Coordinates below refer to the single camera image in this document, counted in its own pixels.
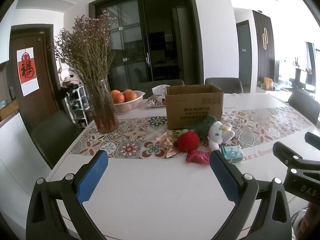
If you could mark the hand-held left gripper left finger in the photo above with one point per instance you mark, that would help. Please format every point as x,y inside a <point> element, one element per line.
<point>92,175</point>

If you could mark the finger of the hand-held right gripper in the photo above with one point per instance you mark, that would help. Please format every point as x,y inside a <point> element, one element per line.
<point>313,140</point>
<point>290,158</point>

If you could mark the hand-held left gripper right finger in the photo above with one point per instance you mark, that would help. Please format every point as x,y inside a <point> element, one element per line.
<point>223,177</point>

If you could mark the white plush dog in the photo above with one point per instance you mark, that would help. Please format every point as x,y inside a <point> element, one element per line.
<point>218,133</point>

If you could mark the brown cardboard box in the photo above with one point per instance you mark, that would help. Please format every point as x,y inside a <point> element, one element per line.
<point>193,110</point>

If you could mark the person's right hand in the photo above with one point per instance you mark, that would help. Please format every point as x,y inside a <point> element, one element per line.
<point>311,220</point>

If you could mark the teal tissue pack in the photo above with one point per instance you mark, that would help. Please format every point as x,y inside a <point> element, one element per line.
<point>231,153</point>

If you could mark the red snack packet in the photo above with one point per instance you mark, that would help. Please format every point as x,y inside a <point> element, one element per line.
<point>198,157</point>

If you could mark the dark green chair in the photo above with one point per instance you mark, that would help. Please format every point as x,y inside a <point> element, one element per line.
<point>303,105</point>
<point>223,83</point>
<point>53,135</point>
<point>160,83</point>

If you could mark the red plush strawberry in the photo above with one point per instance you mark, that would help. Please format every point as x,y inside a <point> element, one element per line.
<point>188,141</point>

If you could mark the dark green plush toy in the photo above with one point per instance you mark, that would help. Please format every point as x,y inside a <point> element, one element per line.
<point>202,127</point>

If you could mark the patterned table runner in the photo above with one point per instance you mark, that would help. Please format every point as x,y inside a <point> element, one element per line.
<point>130,135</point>

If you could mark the yellow striped socks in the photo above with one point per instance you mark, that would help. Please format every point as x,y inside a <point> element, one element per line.
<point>178,133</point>

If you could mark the pink folded paper packet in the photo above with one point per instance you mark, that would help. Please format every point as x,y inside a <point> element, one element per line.
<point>166,145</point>

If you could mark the white shoe rack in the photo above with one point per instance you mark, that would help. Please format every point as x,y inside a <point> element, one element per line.
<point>77,110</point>

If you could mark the small orange box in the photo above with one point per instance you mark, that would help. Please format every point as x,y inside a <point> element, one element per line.
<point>268,83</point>

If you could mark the white plastic fruit basket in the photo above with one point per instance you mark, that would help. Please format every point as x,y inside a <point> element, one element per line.
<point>130,106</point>

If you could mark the orange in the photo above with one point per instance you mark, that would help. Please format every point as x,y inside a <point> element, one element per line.
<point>127,92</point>
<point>117,97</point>
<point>131,96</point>

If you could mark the pile of clothes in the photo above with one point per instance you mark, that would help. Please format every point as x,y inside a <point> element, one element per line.
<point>70,83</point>

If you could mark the floral tissue box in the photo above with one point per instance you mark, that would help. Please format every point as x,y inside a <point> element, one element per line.
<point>156,101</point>

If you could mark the woven wicker basket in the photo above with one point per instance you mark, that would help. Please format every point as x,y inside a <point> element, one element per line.
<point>8,108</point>

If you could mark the brown wooden door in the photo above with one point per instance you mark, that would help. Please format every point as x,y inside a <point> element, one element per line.
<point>42,80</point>

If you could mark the dried flower bouquet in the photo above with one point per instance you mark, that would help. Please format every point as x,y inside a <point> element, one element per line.
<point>85,47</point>

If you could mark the glass sliding door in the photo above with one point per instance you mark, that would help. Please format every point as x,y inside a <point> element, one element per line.
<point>140,40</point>

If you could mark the dark slatted wall panel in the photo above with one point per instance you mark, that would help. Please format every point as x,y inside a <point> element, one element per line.
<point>263,47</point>

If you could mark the red and white wall calendar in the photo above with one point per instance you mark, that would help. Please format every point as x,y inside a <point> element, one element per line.
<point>27,71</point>

